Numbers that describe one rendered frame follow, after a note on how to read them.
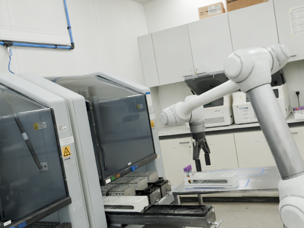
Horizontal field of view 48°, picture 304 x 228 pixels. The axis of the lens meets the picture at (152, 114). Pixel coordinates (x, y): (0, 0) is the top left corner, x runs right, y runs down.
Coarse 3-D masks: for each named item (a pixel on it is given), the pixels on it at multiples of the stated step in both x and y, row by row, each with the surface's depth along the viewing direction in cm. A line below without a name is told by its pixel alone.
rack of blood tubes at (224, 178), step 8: (192, 176) 197; (200, 176) 194; (208, 176) 192; (216, 176) 189; (224, 176) 185; (232, 176) 183; (192, 184) 195; (200, 184) 193; (208, 184) 190; (216, 184) 188; (224, 184) 185; (232, 184) 183
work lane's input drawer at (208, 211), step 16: (144, 208) 174; (160, 208) 175; (176, 208) 171; (192, 208) 167; (208, 208) 160; (144, 224) 168; (160, 224) 164; (176, 224) 160; (192, 224) 156; (208, 224) 155
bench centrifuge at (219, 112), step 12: (216, 72) 396; (192, 84) 425; (204, 84) 421; (216, 84) 418; (228, 96) 389; (204, 108) 395; (216, 108) 387; (228, 108) 384; (204, 120) 397; (216, 120) 389; (228, 120) 383
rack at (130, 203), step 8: (104, 200) 184; (112, 200) 183; (120, 200) 180; (128, 200) 178; (136, 200) 174; (144, 200) 176; (104, 208) 183; (112, 208) 180; (120, 208) 185; (128, 208) 182; (136, 208) 171
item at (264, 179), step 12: (240, 168) 221; (252, 168) 216; (264, 168) 211; (276, 168) 207; (240, 180) 194; (252, 180) 190; (264, 180) 187; (276, 180) 183; (180, 192) 192; (192, 192) 189; (204, 192) 187; (216, 192) 184; (228, 192) 181; (240, 192) 179; (252, 192) 176
